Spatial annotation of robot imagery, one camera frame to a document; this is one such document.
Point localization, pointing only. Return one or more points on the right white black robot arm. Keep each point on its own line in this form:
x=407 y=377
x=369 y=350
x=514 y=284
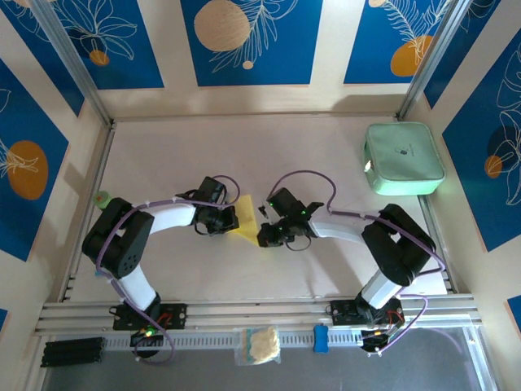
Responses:
x=399 y=248

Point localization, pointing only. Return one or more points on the yellow cloth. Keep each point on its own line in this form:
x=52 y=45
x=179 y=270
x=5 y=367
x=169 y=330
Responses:
x=246 y=216

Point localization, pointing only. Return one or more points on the aluminium side rail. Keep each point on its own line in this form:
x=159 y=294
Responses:
x=103 y=152
x=427 y=203

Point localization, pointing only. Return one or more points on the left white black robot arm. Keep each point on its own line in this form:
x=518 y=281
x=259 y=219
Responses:
x=118 y=244

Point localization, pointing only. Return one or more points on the clear bag of yellow snacks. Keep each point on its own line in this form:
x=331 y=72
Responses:
x=262 y=344

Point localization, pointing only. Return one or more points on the aluminium front frame rail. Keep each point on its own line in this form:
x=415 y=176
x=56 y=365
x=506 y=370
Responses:
x=252 y=311

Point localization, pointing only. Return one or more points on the aluminium frame post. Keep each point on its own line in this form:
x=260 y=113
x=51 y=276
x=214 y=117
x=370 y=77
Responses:
x=431 y=61
x=77 y=65

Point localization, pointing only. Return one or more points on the blue floral wall panel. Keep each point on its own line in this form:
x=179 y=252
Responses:
x=476 y=183
x=130 y=49
x=366 y=49
x=36 y=53
x=468 y=38
x=293 y=61
x=24 y=122

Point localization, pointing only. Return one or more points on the blue rectangular block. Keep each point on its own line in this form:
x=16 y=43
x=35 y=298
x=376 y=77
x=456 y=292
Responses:
x=320 y=338

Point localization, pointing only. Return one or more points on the small jar with green lid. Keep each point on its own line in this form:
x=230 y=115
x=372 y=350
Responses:
x=101 y=198

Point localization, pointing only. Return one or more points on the mint green zip case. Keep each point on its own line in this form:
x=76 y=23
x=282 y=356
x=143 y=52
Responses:
x=403 y=159

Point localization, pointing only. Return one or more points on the black controller board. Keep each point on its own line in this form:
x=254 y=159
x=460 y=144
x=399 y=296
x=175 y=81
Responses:
x=378 y=342
x=146 y=344

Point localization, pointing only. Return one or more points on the black ribbed block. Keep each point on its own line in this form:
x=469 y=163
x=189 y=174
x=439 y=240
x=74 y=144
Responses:
x=71 y=352

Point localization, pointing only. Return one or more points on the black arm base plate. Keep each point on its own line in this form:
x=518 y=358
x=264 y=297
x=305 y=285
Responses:
x=340 y=313
x=177 y=315

